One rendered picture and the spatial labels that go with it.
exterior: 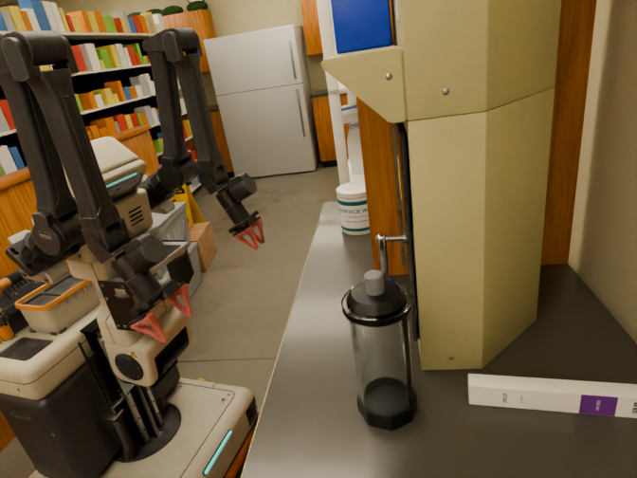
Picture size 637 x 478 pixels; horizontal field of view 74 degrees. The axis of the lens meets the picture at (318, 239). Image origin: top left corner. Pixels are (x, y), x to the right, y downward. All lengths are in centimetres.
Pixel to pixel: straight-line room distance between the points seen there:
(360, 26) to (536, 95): 32
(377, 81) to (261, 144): 523
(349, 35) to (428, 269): 44
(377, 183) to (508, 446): 62
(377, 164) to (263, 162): 490
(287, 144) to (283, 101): 54
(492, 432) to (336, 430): 25
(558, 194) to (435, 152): 54
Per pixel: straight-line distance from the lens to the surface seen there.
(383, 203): 108
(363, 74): 65
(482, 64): 66
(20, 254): 120
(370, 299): 64
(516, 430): 80
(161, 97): 134
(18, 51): 94
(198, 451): 176
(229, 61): 580
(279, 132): 576
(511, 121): 73
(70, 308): 164
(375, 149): 104
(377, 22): 84
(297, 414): 82
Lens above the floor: 153
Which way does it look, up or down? 24 degrees down
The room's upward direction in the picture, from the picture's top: 9 degrees counter-clockwise
